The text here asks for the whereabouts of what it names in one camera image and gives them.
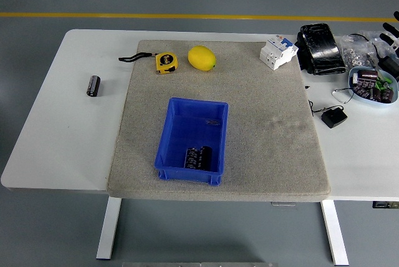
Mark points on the blue plastic box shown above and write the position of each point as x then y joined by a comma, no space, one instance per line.
193,133

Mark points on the dark brown capacitor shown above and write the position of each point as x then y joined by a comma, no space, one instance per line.
368,75
387,96
376,95
363,90

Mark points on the white table leg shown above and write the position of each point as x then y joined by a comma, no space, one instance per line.
335,232
107,229

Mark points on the clear plastic bag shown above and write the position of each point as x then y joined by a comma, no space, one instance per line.
374,37

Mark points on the black table control panel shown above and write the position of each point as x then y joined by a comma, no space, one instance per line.
386,204

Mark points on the yellow tape measure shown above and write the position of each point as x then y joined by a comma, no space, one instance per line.
166,62

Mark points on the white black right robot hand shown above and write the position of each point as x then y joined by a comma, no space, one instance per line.
393,30

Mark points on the green plastic pieces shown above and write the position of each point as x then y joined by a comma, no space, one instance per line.
382,83

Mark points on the white circuit breaker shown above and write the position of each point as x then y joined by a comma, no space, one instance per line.
277,53

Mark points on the light blue bowl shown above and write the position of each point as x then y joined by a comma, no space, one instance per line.
353,90

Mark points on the yellow lemon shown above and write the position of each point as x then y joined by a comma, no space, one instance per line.
201,57

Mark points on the grey-brown mat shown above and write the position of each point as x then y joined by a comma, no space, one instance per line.
265,108

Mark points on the clear bag of metal nuts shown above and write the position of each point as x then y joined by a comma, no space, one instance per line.
355,55

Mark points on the black charger block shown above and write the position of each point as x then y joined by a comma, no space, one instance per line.
389,67

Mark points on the black plastic-wrapped device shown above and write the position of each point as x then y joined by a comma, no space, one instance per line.
321,48

